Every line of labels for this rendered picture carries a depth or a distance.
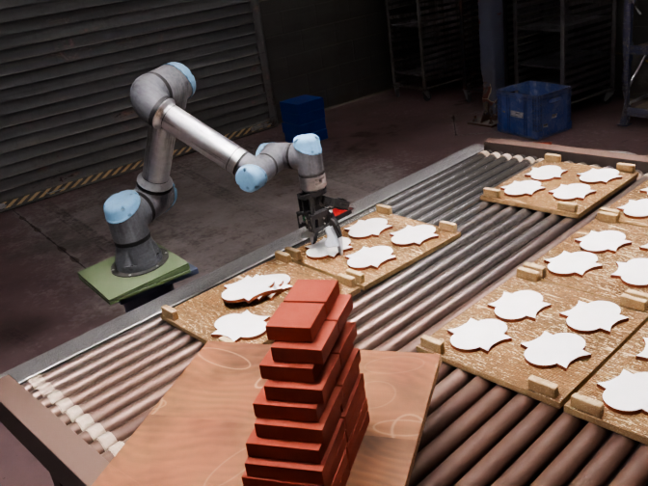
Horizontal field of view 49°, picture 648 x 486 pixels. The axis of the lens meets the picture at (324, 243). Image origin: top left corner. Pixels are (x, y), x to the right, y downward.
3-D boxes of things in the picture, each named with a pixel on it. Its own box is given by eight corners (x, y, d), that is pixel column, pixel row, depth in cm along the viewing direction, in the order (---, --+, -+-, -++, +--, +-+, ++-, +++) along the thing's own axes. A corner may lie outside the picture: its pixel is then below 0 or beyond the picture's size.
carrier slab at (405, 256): (283, 259, 213) (282, 255, 212) (378, 214, 236) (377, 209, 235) (364, 291, 188) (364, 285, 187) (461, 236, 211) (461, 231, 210)
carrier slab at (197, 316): (160, 319, 188) (159, 313, 188) (278, 260, 212) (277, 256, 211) (237, 363, 163) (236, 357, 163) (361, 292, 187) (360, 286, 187)
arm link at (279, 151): (246, 152, 197) (280, 152, 192) (265, 138, 206) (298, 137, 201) (252, 177, 201) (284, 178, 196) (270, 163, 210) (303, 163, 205)
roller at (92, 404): (56, 431, 156) (50, 413, 154) (527, 165, 273) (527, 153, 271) (66, 440, 153) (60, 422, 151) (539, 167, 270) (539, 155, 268)
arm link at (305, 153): (298, 132, 201) (324, 132, 197) (303, 169, 205) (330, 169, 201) (284, 141, 194) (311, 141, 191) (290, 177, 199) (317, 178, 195)
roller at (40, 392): (29, 406, 167) (23, 390, 165) (495, 160, 284) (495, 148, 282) (38, 415, 163) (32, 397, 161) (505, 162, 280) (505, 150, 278)
